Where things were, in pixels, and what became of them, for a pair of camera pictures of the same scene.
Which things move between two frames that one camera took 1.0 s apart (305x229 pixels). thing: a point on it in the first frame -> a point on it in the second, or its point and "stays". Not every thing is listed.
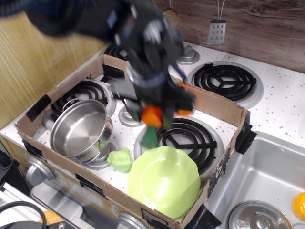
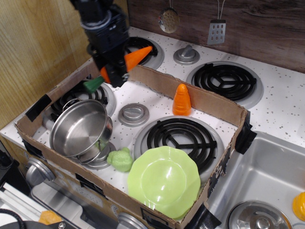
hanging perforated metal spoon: (171, 13) stays
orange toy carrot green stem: (150, 139) -> (132, 60)
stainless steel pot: (81, 130) stays
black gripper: (141, 89) -> (108, 36)
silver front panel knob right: (126, 221) stays
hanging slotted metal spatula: (217, 31) stays
